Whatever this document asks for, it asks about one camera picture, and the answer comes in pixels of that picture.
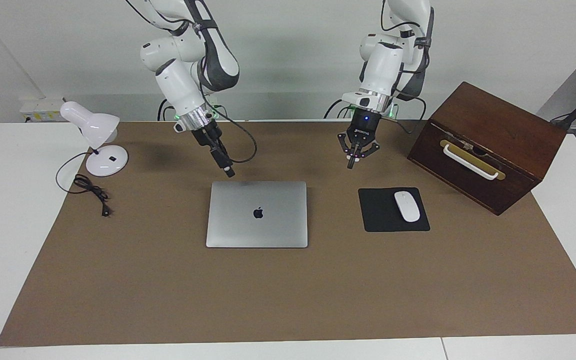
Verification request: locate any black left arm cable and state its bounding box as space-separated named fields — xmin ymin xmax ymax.
xmin=380 ymin=0 xmax=428 ymax=135

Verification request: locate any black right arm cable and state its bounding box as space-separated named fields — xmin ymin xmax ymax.
xmin=125 ymin=0 xmax=258 ymax=164

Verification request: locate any brown table mat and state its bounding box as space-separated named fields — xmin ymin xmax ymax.
xmin=0 ymin=119 xmax=576 ymax=347

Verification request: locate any silver laptop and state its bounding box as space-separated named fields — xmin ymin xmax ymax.
xmin=206 ymin=181 xmax=309 ymax=249

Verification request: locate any black right base cable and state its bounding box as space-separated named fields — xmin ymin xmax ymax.
xmin=156 ymin=96 xmax=179 ymax=121

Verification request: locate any white desk lamp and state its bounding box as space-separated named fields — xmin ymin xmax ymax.
xmin=59 ymin=101 xmax=129 ymax=177

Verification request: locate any dark wooden box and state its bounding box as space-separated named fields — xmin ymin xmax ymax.
xmin=407 ymin=81 xmax=568 ymax=216

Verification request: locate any black lamp power cable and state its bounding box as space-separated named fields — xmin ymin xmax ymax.
xmin=55 ymin=151 xmax=113 ymax=218

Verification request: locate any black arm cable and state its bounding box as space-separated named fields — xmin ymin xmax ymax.
xmin=125 ymin=0 xmax=258 ymax=164
xmin=380 ymin=0 xmax=428 ymax=135

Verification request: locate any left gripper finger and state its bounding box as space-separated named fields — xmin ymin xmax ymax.
xmin=337 ymin=132 xmax=357 ymax=170
xmin=355 ymin=141 xmax=381 ymax=164

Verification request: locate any white power strip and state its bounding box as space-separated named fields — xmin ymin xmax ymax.
xmin=19 ymin=97 xmax=66 ymax=123

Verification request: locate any white box handle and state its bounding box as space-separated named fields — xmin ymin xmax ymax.
xmin=442 ymin=143 xmax=500 ymax=180

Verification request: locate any black left base cable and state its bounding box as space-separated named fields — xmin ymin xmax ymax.
xmin=323 ymin=97 xmax=356 ymax=120

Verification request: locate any white computer mouse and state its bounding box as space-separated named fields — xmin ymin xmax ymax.
xmin=394 ymin=191 xmax=421 ymax=223

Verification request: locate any black base cable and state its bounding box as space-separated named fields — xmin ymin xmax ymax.
xmin=156 ymin=96 xmax=179 ymax=121
xmin=323 ymin=97 xmax=356 ymax=120

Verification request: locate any black mouse pad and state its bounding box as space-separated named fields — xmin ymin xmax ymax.
xmin=358 ymin=187 xmax=431 ymax=233

